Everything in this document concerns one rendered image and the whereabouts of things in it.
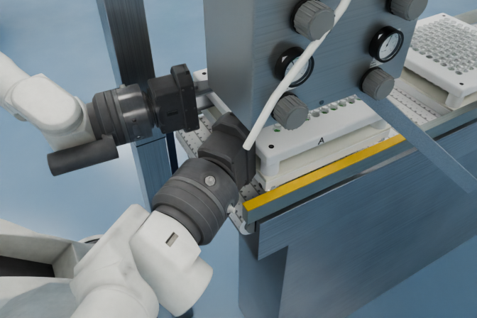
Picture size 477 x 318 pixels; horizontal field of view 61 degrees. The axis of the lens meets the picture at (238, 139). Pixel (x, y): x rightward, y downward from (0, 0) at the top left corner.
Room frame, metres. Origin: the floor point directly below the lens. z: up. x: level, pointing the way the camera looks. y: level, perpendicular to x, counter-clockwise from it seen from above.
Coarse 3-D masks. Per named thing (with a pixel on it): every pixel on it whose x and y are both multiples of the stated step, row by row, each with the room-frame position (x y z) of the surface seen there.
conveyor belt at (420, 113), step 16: (400, 96) 0.69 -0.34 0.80; (416, 112) 0.63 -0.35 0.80; (432, 112) 0.63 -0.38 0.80; (208, 128) 0.58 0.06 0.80; (192, 144) 0.55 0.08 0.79; (336, 160) 0.50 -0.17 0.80; (240, 192) 0.43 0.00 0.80; (256, 192) 0.43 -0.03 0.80; (240, 208) 0.40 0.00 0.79; (240, 224) 0.38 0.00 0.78
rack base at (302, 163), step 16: (208, 112) 0.56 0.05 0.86; (368, 128) 0.51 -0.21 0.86; (384, 128) 0.51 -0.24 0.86; (336, 144) 0.47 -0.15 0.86; (352, 144) 0.47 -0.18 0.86; (368, 144) 0.49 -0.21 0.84; (256, 160) 0.43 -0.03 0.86; (288, 160) 0.43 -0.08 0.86; (304, 160) 0.43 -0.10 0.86; (320, 160) 0.44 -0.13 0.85; (256, 176) 0.42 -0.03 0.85; (272, 176) 0.40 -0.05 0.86; (288, 176) 0.41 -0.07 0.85
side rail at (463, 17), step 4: (468, 12) 1.02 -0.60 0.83; (472, 12) 1.02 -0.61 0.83; (476, 12) 1.02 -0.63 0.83; (452, 16) 0.99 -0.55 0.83; (456, 16) 0.99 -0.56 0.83; (460, 16) 0.99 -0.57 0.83; (464, 16) 0.99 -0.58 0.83; (468, 16) 1.00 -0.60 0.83; (472, 16) 1.01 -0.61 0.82; (476, 16) 1.02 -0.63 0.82; (460, 20) 0.99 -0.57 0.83; (464, 20) 1.00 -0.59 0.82; (468, 20) 1.01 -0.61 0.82; (472, 20) 1.01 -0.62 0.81; (476, 20) 1.02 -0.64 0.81; (200, 112) 0.62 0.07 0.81
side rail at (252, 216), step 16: (464, 112) 0.59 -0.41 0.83; (432, 128) 0.55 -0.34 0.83; (448, 128) 0.57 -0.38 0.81; (400, 144) 0.51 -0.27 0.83; (368, 160) 0.47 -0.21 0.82; (384, 160) 0.49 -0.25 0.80; (336, 176) 0.44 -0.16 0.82; (304, 192) 0.41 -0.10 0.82; (256, 208) 0.37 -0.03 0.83; (272, 208) 0.38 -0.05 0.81
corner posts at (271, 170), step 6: (384, 120) 0.51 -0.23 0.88; (372, 126) 0.51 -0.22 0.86; (378, 126) 0.51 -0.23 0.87; (384, 126) 0.51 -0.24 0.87; (264, 168) 0.41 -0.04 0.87; (270, 168) 0.40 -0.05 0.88; (276, 168) 0.41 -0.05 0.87; (264, 174) 0.40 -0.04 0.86; (270, 174) 0.40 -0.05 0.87; (276, 174) 0.41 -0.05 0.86
